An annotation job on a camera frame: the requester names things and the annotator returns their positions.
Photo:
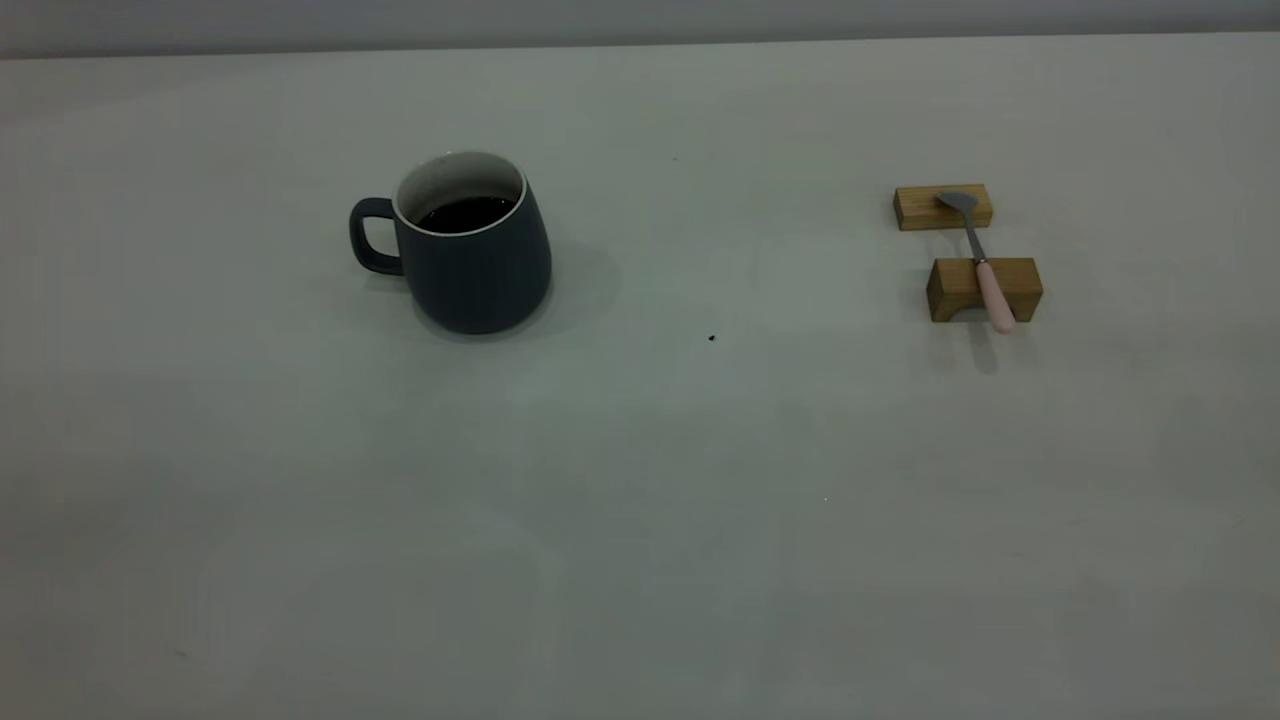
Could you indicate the flat rectangular wooden block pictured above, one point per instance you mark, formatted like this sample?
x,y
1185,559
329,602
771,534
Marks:
x,y
920,208

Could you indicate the dark coffee liquid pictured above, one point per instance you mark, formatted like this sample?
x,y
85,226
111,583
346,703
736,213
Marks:
x,y
465,214

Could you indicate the arched wooden block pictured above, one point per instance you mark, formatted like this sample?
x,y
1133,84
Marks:
x,y
955,285

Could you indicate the dark grey ceramic mug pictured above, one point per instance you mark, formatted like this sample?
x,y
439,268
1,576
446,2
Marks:
x,y
480,280

